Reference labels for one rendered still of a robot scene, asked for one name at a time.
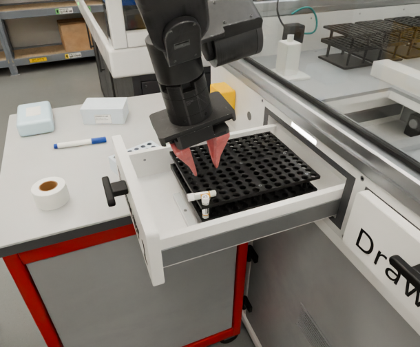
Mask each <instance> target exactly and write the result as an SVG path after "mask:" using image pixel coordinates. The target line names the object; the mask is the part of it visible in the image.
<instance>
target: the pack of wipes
mask: <svg viewBox="0 0 420 347"><path fill-rule="evenodd" d="M17 129H18V132H19V135H20V136H22V137H25V136H32V135H37V134H44V133H48V132H53V131H54V119H53V113H52V108H51V104H50V102H49V101H42V102H38V103H28V104H23V105H19V106H18V107H17Z"/></svg>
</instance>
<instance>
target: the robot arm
mask: <svg viewBox="0 0 420 347"><path fill-rule="evenodd" d="M134 1H135V2H136V5H137V7H138V10H139V13H140V15H141V17H142V19H143V22H144V24H145V27H146V29H147V32H148V35H147V36H146V38H145V43H146V46H147V49H148V53H149V56H150V59H151V63H152V65H153V68H154V71H155V75H156V78H157V81H158V85H159V88H160V91H161V94H162V98H163V100H164V103H165V107H166V109H163V110H161V111H159V112H155V113H153V114H150V115H149V118H150V121H151V124H152V126H153V128H154V130H155V132H156V134H157V137H158V139H159V142H160V144H161V146H162V147H166V143H169V144H170V145H171V148H172V150H173V152H174V154H175V155H176V156H177V157H178V158H179V159H181V161H183V162H184V163H185V164H186V165H188V166H189V167H190V169H191V170H192V172H193V174H194V176H197V171H196V167H195V164H194V161H193V157H192V155H191V150H190V148H189V147H191V146H194V145H197V144H199V143H202V142H204V141H206V142H207V145H208V148H209V153H210V155H211V159H212V162H213V164H214V166H215V167H216V168H218V165H219V162H220V157H221V154H222V152H223V150H224V147H225V145H226V143H227V141H228V139H229V137H230V132H229V127H228V125H227V124H226V123H225V121H227V120H231V119H232V120H233V121H235V120H236V116H235V110H234V108H232V106H231V105H230V104H229V103H228V102H227V100H226V99H225V98H224V97H223V95H221V93H219V92H212V93H209V91H208V87H207V81H206V78H205V74H204V68H203V64H202V58H201V56H202V54H203V56H204V58H205V59H206V61H209V62H210V64H211V65H212V66H213V67H219V66H221V65H225V64H227V63H231V62H234V61H237V60H240V59H243V58H246V57H248V56H252V55H254V54H258V53H260V52H261V51H262V48H263V43H264V38H263V31H262V23H263V19H262V17H261V15H260V13H259V12H258V9H257V8H256V6H255V4H254V2H253V0H213V1H210V0H134Z"/></svg>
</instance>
